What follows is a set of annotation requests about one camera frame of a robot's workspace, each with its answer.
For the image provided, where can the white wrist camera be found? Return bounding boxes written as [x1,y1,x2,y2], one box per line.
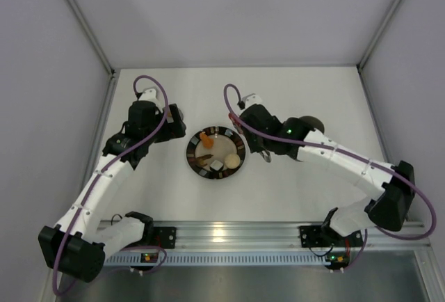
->
[237,93,263,110]
[138,87,160,105]

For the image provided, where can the brown cooked shrimp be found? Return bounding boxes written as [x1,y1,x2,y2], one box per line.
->
[195,154,213,168]

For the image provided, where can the black white sushi piece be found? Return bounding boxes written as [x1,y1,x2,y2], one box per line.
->
[209,159,225,171]

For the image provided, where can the left aluminium frame post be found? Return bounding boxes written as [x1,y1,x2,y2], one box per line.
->
[64,0,115,77]

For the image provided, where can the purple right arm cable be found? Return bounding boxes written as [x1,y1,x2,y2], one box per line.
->
[223,84,437,239]

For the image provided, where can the white steamed bun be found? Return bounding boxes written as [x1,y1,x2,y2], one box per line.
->
[224,153,241,169]

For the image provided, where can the grey cylindrical lunch container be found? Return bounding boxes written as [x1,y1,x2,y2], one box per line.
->
[300,116,325,134]

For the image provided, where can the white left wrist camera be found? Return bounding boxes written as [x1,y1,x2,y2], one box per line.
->
[138,87,160,105]

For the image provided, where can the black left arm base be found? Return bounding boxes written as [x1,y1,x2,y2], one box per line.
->
[149,226,177,249]

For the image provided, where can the aluminium mounting rail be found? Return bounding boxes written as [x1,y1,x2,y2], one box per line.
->
[154,221,431,252]

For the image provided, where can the metal serving tongs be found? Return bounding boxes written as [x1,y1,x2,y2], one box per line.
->
[259,150,272,163]

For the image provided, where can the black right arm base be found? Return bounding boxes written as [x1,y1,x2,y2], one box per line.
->
[298,225,334,248]

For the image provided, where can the right aluminium frame post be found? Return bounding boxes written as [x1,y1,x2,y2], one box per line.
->
[356,0,404,74]

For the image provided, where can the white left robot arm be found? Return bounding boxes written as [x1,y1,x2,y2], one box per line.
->
[38,100,186,283]

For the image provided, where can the aluminium frame post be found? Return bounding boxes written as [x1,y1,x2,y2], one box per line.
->
[356,0,404,74]
[64,0,115,77]

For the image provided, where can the black patterned round plate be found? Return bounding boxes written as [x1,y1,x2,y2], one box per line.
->
[186,126,246,180]

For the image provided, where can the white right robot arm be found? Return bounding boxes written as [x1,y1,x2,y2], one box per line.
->
[236,103,414,244]

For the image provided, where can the orange carrot piece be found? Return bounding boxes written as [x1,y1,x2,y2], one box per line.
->
[199,132,214,149]

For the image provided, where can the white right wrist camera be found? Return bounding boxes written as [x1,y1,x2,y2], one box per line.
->
[237,93,263,110]

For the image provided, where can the slotted grey cable duct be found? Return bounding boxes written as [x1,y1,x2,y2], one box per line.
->
[104,251,330,267]

